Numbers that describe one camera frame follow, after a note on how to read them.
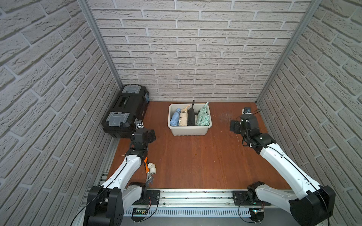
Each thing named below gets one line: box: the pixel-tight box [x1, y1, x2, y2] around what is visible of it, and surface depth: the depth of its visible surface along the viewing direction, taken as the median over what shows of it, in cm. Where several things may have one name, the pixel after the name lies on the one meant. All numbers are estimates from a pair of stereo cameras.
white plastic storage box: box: [167, 103, 213, 137], surface depth 96 cm
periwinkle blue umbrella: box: [170, 107, 181, 127], surface depth 94 cm
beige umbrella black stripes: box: [178, 104, 191, 127], surface depth 95 cm
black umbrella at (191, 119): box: [187, 99, 196, 127], surface depth 96 cm
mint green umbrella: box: [196, 101, 211, 127], surface depth 91 cm
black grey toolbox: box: [101, 84, 150, 139], surface depth 94 cm
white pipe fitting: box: [147, 161, 157, 175], surface depth 83 cm
